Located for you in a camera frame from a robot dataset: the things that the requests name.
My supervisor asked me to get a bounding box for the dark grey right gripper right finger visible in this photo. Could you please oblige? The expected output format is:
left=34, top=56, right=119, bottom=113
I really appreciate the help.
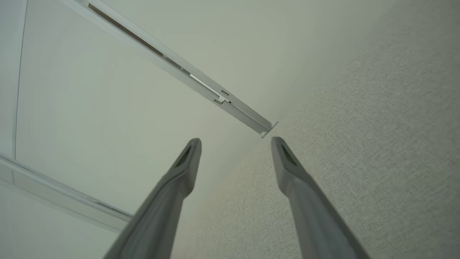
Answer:
left=271, top=137, right=371, bottom=259

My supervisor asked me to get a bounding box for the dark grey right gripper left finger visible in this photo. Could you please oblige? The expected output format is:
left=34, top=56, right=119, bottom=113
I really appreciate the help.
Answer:
left=103, top=138, right=202, bottom=259

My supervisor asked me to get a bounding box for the wide white ceiling rail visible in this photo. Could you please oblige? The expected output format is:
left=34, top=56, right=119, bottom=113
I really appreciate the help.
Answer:
left=0, top=154, right=133, bottom=233

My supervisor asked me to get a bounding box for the long white ceiling track rail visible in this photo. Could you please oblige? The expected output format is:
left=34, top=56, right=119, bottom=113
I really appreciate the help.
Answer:
left=57, top=0, right=280, bottom=139

